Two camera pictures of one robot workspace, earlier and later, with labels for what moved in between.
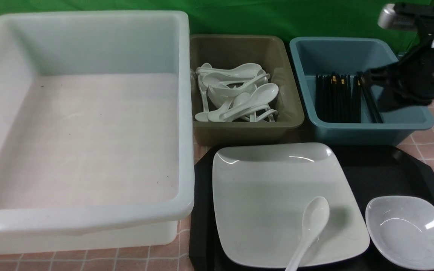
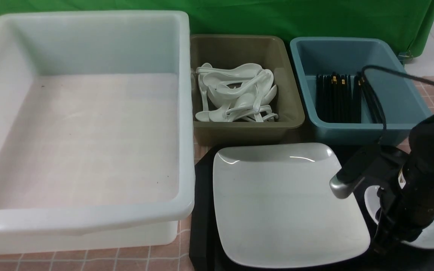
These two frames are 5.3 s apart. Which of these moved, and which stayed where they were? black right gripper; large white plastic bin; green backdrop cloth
Moved: black right gripper
Stayed: green backdrop cloth; large white plastic bin
